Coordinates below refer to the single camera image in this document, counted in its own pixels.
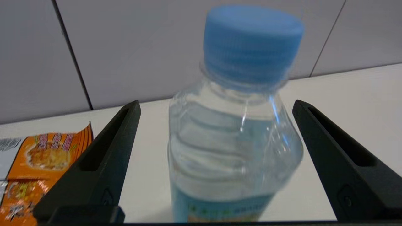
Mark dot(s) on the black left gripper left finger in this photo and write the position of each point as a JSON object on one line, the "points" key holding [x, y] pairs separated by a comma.
{"points": [[94, 175]]}

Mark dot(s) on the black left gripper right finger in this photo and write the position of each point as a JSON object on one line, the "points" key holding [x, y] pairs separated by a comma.
{"points": [[351, 169]]}

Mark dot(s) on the clear blue-capped water bottle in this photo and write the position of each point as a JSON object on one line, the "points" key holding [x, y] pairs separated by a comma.
{"points": [[235, 141]]}

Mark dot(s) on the orange snack bag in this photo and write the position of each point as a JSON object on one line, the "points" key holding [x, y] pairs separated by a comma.
{"points": [[37, 163]]}

